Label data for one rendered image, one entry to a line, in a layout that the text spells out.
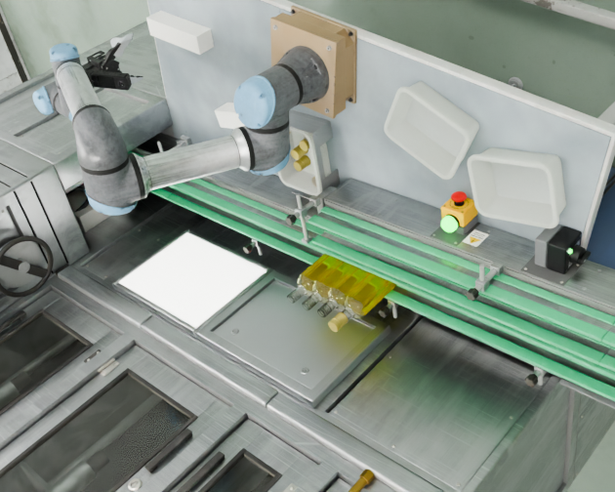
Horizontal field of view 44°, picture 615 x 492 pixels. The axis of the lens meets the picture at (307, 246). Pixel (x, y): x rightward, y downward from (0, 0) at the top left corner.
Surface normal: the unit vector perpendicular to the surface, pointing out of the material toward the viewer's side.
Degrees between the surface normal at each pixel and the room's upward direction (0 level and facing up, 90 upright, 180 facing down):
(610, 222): 90
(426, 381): 90
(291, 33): 4
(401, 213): 90
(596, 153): 0
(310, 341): 90
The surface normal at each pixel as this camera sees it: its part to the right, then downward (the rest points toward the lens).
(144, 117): 0.73, 0.32
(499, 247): -0.16, -0.78
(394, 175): -0.66, 0.55
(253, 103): -0.64, 0.39
